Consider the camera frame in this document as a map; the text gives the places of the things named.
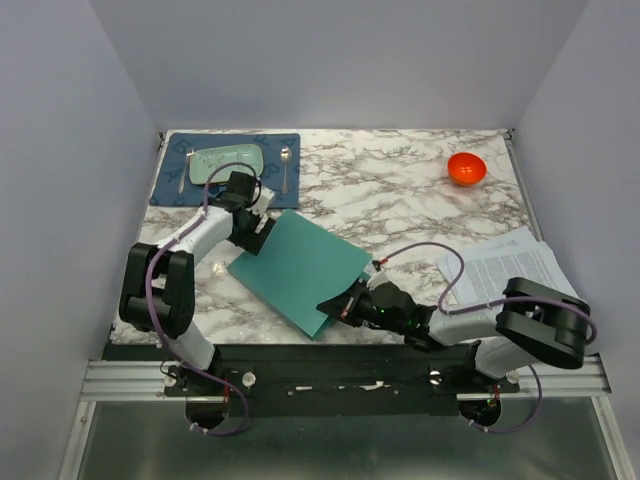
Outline silver spoon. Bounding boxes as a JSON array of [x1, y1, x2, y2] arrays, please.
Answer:
[[280, 146, 293, 195]]

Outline teal folder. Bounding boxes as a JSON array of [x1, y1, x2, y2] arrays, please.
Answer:
[[228, 210, 372, 338]]

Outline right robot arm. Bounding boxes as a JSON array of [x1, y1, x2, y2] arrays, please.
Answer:
[[316, 272, 597, 392]]

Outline orange bowl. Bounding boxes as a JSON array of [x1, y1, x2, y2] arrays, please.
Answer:
[[447, 152, 487, 187]]

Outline black mounting base rail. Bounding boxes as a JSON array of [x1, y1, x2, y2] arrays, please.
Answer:
[[91, 344, 519, 418]]

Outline aluminium frame rail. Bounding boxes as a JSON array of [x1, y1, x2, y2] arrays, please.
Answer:
[[61, 362, 615, 479]]

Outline white printed paper stack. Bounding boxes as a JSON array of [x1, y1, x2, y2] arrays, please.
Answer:
[[436, 226, 576, 305]]

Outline silver fork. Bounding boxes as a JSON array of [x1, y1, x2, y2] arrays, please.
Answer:
[[178, 147, 195, 194]]

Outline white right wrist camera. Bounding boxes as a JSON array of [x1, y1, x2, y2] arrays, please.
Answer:
[[366, 260, 389, 290]]

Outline blue placemat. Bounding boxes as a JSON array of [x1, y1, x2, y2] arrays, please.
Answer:
[[148, 131, 302, 210]]

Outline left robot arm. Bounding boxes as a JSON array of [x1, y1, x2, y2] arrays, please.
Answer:
[[118, 168, 275, 395]]

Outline light green plate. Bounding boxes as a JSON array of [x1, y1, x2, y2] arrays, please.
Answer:
[[186, 144, 264, 185]]

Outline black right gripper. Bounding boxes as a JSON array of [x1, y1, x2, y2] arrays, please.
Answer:
[[317, 277, 406, 335]]

